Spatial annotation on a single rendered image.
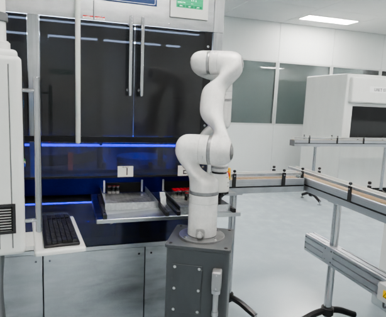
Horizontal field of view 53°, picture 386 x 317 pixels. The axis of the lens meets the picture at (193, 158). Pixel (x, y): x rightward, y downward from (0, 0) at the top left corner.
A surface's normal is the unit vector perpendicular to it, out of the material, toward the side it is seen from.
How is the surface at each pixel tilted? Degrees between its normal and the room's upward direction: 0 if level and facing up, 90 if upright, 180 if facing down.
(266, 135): 90
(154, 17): 90
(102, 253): 90
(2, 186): 90
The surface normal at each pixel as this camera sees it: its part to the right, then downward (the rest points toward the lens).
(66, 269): 0.30, 0.15
